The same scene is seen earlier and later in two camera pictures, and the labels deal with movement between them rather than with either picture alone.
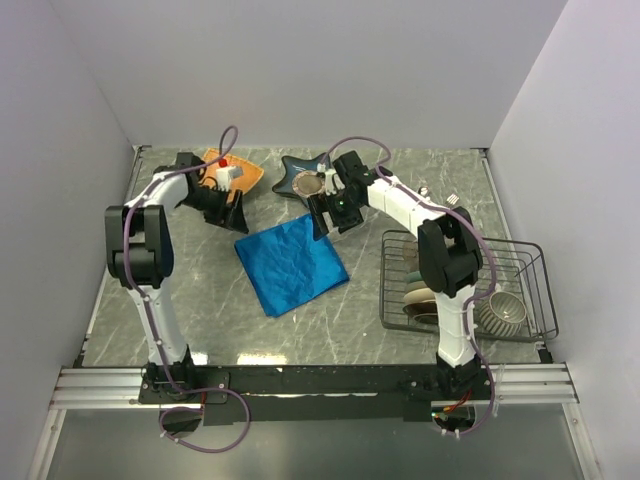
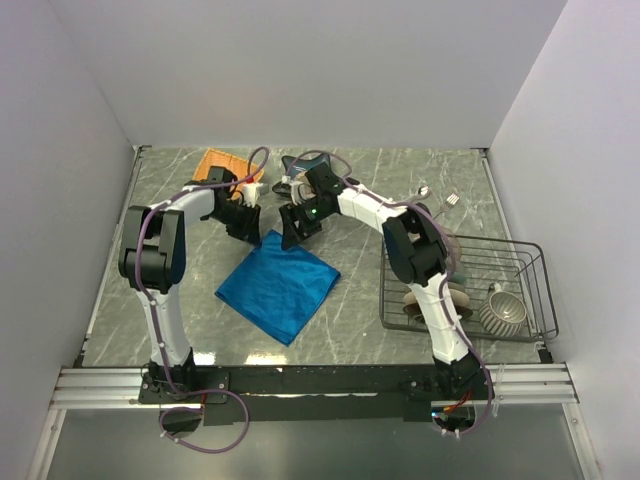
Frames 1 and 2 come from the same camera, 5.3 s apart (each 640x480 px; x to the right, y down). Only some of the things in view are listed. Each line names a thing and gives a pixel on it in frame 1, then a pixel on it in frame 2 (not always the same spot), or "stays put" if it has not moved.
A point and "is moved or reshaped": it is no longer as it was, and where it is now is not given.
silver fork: (452, 199) stays put
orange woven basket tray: (243, 173) stays put
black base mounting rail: (317, 396) stays put
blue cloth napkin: (289, 266) is moved or reshaped
